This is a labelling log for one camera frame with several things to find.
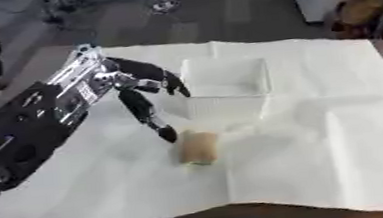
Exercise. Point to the brown bag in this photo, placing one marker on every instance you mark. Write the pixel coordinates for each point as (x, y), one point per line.
(364, 7)

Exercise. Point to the tan cylindrical roll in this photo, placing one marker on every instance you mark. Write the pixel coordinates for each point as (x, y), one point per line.
(199, 148)

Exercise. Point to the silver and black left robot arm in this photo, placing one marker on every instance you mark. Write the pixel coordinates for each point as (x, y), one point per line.
(31, 113)

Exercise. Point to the black tripod base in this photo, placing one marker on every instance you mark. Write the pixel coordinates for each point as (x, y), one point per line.
(73, 5)

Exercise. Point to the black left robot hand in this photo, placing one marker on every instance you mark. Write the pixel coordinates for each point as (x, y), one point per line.
(140, 85)

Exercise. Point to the white open box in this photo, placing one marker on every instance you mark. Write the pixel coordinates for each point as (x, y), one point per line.
(228, 84)

